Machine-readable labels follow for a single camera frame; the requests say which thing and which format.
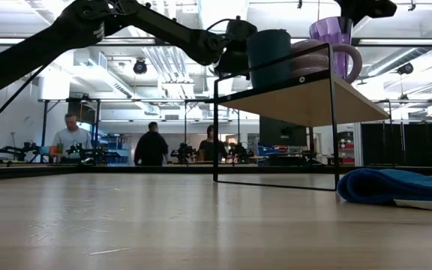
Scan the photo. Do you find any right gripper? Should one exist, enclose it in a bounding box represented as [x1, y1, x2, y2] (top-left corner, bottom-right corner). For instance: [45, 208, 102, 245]
[334, 0, 398, 26]

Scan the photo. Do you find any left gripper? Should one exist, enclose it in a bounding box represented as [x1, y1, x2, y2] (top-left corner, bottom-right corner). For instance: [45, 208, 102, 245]
[213, 37, 254, 75]

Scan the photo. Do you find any purple translucent plastic cup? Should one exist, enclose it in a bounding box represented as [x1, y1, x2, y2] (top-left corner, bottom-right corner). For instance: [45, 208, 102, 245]
[308, 16, 355, 80]

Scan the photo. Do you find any teal cup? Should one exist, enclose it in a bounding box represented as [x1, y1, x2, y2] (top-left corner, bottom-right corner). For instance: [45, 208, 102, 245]
[246, 28, 293, 89]

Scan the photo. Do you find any pink ribbed ceramic mug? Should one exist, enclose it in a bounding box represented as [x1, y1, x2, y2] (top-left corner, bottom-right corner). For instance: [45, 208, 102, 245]
[289, 38, 363, 84]

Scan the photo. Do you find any black ceiling spotlight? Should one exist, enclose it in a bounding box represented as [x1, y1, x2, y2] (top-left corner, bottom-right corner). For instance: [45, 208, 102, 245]
[132, 58, 149, 75]
[396, 61, 415, 76]

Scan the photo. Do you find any black monitor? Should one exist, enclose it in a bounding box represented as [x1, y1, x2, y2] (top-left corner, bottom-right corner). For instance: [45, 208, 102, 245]
[259, 115, 309, 147]

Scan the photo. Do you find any person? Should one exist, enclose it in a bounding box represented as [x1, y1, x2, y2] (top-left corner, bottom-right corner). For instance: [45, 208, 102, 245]
[52, 113, 93, 164]
[133, 121, 170, 167]
[197, 124, 229, 163]

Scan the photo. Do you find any red storage rack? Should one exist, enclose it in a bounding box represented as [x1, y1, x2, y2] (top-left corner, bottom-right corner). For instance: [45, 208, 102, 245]
[337, 130, 356, 166]

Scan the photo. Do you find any black room partition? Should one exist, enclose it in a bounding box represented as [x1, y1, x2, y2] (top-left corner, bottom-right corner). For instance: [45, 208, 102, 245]
[361, 121, 432, 168]

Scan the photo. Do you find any blue folded towel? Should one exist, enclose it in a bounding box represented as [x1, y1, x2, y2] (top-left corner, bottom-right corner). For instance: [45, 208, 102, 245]
[337, 167, 432, 207]

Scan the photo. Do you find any white flat plate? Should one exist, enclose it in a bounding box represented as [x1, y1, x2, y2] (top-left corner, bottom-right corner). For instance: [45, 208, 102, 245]
[393, 198, 432, 213]

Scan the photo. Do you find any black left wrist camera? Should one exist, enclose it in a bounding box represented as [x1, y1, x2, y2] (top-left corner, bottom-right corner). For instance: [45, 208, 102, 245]
[225, 16, 258, 42]

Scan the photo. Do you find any black overhead frame bar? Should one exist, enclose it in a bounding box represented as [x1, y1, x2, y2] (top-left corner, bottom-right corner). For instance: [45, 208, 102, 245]
[0, 36, 432, 48]

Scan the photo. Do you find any wooden shelf black metal frame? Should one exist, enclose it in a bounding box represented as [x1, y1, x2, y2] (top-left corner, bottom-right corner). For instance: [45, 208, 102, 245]
[205, 43, 389, 192]

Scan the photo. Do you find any black metal stand frame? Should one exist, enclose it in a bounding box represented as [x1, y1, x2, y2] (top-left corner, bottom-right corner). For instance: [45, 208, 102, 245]
[37, 97, 103, 166]

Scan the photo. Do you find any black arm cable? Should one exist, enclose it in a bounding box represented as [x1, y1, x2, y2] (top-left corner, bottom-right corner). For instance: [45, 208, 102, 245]
[0, 63, 52, 118]

